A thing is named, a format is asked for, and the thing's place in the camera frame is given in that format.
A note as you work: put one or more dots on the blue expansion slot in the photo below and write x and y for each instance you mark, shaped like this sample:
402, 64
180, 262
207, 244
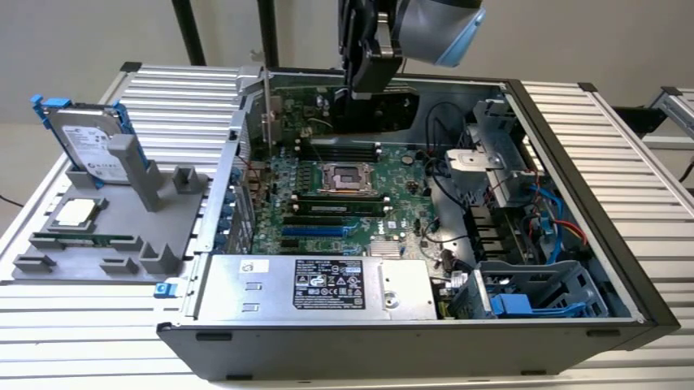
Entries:
314, 233

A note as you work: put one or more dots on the metal drive bracket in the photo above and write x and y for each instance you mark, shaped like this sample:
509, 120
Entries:
471, 160

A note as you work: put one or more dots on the black stand pole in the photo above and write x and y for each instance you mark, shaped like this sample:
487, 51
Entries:
269, 32
190, 32

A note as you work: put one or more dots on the hard disk in blue carrier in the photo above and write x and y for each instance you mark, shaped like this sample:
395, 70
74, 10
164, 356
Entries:
82, 138

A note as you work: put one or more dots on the black table bracket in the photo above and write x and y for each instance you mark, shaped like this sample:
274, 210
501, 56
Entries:
640, 120

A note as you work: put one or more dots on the CPU socket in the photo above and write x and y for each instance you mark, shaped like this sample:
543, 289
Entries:
347, 176

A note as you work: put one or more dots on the silver finned heat sink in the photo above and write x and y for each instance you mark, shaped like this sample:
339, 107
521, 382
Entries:
386, 248

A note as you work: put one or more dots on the grey disk bay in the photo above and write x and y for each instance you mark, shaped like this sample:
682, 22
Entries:
542, 272

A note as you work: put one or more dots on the silver power supply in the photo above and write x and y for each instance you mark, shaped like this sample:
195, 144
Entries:
271, 292

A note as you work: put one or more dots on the blue disk bay clip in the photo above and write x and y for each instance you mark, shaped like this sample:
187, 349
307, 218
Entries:
510, 304

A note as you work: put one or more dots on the silver CPU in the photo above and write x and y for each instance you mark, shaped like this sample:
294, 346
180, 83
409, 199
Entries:
74, 213

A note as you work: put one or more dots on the black table corner cap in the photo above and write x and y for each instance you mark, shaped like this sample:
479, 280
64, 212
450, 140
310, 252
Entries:
131, 67
586, 87

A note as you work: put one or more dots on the green RAM stick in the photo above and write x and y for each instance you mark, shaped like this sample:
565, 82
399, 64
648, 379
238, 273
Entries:
337, 208
82, 240

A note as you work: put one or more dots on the grey parts rack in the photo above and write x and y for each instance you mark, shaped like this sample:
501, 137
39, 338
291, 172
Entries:
124, 219

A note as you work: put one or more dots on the open black PC case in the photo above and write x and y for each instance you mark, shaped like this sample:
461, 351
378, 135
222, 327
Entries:
379, 353

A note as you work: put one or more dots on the metal slat side table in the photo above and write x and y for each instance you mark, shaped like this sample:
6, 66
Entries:
678, 105

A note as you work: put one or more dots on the green motherboard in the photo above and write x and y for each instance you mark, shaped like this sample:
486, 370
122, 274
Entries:
403, 203

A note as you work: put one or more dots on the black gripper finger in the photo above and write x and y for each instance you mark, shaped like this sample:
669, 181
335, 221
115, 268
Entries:
358, 40

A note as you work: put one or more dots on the blue case latch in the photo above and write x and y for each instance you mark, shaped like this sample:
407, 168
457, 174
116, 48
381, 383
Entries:
163, 290

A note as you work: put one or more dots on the black expansion slot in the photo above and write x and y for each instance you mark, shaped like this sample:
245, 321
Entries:
314, 222

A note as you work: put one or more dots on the silver coin battery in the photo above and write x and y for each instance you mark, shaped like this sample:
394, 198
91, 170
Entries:
407, 158

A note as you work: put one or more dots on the green graphics card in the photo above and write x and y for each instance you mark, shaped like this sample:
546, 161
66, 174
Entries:
295, 109

